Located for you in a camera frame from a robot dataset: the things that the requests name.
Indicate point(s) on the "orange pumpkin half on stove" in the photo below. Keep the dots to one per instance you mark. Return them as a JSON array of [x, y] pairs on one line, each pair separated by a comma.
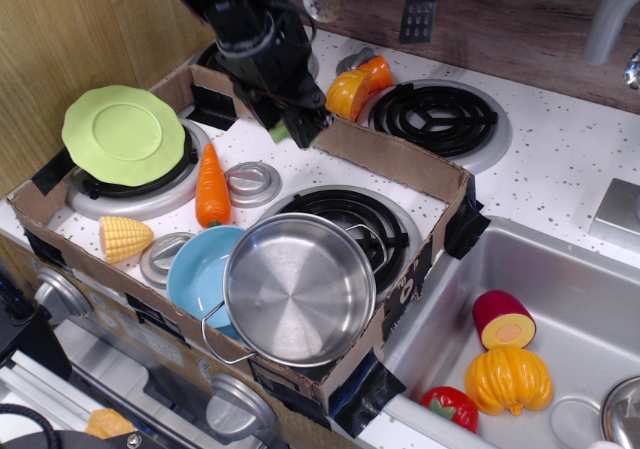
[[348, 93]]

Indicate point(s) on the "stainless steel pot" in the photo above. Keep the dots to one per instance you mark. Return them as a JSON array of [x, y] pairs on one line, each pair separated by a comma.
[[298, 290]]

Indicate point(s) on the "orange toy pepper piece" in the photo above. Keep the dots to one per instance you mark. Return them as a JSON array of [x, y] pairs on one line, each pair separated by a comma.
[[381, 75]]

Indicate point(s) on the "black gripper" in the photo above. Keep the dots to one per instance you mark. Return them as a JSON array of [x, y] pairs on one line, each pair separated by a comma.
[[302, 107]]

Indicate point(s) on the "orange toy carrot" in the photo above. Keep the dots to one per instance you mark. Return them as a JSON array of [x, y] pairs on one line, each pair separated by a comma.
[[212, 200]]

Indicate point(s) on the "hanging metal spatula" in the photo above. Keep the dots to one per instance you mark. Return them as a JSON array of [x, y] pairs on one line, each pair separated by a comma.
[[417, 21]]

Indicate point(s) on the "grey stove knob left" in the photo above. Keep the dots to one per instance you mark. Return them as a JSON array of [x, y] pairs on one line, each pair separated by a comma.
[[60, 298]]

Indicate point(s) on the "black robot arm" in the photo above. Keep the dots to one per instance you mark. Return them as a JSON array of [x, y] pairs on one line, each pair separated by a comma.
[[231, 19]]

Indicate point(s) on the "front right black burner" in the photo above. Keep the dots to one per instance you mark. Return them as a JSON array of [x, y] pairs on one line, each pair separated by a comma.
[[384, 230]]

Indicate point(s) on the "red yellow toy fruit half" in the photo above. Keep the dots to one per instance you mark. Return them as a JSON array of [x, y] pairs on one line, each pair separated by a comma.
[[502, 321]]

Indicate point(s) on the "green plastic plate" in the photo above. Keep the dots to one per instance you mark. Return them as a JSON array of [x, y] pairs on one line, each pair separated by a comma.
[[123, 135]]

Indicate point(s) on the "front left black burner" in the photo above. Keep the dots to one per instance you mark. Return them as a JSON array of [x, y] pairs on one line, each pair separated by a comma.
[[153, 204]]

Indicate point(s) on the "grey stove knob right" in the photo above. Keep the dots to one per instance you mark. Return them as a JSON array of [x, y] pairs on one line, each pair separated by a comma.
[[236, 413]]

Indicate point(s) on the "back right black burner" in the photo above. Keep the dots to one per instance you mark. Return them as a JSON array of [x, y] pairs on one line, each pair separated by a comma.
[[450, 119]]

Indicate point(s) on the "grey stove knob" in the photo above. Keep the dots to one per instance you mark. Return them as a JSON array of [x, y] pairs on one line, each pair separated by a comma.
[[236, 413], [60, 298]]

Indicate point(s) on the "red toy strawberry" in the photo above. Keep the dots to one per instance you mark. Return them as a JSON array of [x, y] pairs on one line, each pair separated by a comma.
[[453, 405]]

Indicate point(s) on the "orange toy at bottom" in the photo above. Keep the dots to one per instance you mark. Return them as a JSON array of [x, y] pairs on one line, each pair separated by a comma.
[[107, 423]]

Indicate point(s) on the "green toy broccoli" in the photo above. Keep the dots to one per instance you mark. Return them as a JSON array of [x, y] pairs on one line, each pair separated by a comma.
[[279, 133]]

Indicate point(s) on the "steel lid in sink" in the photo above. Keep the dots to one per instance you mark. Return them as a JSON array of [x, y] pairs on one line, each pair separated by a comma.
[[619, 414]]

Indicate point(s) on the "light blue bowl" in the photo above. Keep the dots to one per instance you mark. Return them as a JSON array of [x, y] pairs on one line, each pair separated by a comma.
[[196, 275]]

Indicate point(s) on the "grey faucet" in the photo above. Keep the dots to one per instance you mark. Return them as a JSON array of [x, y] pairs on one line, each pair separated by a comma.
[[605, 30]]

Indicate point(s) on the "cardboard fence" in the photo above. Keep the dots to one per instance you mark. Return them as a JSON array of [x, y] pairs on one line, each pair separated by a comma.
[[312, 411]]

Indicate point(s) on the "orange pumpkin half in sink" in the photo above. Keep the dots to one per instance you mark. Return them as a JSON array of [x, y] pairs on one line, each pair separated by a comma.
[[510, 379]]

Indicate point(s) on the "yellow toy corn cob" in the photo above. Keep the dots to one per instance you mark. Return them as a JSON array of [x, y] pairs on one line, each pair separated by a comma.
[[122, 238]]

